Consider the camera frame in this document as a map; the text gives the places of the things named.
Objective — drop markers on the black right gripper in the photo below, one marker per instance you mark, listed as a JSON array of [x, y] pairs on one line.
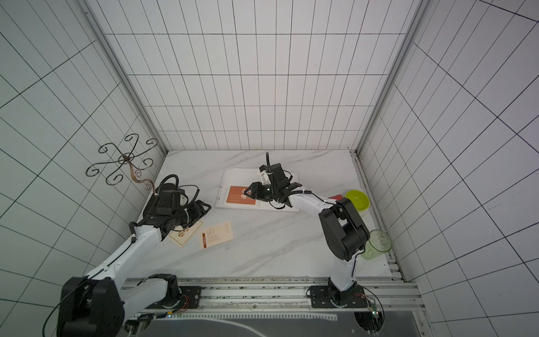
[[257, 189]]

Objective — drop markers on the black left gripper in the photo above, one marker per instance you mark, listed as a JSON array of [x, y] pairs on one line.
[[198, 211]]

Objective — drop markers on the orange photo card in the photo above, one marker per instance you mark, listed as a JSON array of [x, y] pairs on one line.
[[236, 196]]

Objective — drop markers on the cream text photo card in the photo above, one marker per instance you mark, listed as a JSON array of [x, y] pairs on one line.
[[216, 235]]

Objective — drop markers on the cream patterned photo card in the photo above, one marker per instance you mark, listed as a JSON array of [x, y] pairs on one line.
[[181, 235]]

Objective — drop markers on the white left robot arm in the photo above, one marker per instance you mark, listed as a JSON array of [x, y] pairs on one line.
[[95, 305]]

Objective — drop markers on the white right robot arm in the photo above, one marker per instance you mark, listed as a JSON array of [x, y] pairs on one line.
[[344, 230]]

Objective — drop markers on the red photo card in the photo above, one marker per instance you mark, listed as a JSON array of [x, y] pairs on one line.
[[336, 196]]

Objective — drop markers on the lime green plastic bowl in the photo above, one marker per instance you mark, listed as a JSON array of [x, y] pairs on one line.
[[359, 199]]

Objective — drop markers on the clear green glass cup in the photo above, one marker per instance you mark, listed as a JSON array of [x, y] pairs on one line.
[[379, 243]]

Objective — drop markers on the copper wire jewelry stand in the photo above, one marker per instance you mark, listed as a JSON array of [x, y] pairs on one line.
[[137, 163]]

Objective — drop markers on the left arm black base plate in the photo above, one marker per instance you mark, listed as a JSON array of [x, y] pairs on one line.
[[187, 297]]

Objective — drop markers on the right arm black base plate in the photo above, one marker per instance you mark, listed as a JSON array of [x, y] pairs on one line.
[[329, 297]]

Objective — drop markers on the aluminium mounting rail frame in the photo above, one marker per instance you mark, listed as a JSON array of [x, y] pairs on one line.
[[285, 298]]

